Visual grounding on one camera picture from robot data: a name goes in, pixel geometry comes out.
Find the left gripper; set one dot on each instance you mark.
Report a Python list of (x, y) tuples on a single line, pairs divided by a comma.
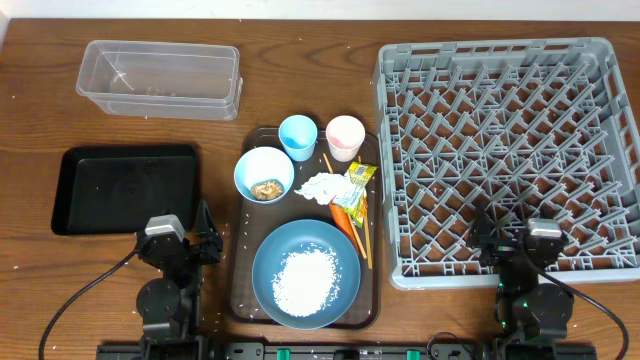
[(212, 239)]

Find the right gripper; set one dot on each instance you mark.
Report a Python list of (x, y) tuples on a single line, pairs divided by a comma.
[(500, 248)]

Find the brown mushroom scrap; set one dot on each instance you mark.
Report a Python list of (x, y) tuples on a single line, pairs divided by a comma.
[(267, 190)]

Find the light blue bowl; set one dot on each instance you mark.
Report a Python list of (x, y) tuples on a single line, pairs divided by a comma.
[(260, 164)]

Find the dark blue plate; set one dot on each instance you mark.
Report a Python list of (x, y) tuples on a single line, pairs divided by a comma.
[(289, 238)]

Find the white rice pile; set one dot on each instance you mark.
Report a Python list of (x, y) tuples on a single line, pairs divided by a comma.
[(308, 281)]

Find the light blue cup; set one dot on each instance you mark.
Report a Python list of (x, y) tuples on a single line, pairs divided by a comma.
[(298, 135)]

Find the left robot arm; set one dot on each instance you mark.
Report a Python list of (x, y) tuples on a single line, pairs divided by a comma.
[(170, 305)]

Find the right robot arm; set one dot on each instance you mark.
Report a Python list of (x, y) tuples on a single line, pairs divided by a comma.
[(533, 315)]

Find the grey dishwasher rack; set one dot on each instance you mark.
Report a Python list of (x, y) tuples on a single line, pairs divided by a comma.
[(526, 128)]

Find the brown serving tray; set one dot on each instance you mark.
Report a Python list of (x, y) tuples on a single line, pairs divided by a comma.
[(255, 222)]

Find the black plastic tray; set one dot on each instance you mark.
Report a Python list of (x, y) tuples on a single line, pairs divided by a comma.
[(117, 189)]

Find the wooden chopstick left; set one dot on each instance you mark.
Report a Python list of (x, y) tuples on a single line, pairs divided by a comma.
[(362, 251)]

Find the crumpled white tissue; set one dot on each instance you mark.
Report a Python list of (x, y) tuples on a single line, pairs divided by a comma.
[(324, 187)]

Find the yellow green snack wrapper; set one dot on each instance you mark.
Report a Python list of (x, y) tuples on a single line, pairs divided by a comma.
[(351, 198)]

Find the orange carrot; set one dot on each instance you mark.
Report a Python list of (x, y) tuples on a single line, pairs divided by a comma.
[(343, 223)]

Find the clear plastic bin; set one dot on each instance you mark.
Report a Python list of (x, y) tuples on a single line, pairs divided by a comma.
[(160, 79)]

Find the pink cup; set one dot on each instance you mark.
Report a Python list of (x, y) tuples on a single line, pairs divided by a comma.
[(345, 135)]

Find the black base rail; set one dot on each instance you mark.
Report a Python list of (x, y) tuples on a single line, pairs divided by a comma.
[(258, 351)]

